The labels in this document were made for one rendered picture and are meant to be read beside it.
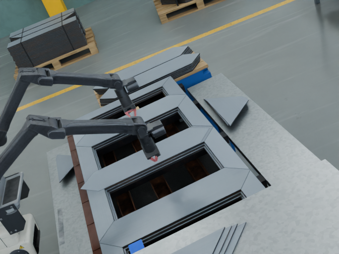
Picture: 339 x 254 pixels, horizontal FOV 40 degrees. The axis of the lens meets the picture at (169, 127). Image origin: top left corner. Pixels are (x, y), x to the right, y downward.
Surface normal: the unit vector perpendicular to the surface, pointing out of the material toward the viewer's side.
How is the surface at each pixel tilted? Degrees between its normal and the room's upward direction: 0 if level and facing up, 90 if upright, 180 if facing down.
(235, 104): 0
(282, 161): 0
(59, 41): 90
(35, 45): 90
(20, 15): 90
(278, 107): 0
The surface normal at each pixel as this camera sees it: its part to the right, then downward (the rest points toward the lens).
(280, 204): -0.32, -0.79
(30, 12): 0.18, 0.48
